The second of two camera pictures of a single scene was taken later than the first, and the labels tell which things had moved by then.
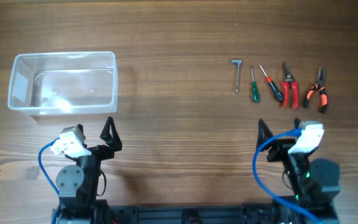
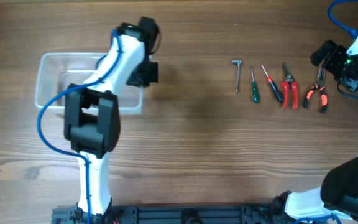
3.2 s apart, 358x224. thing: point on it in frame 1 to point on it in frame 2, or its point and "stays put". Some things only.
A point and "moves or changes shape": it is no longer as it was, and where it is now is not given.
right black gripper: (268, 134) to (338, 51)
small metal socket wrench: (238, 62) stays put
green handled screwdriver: (255, 93) stays put
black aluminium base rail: (250, 213) stays put
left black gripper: (114, 142) to (146, 81)
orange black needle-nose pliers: (319, 84) stays put
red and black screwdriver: (277, 93) stays put
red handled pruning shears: (289, 80) stays put
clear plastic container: (63, 83) moves or changes shape
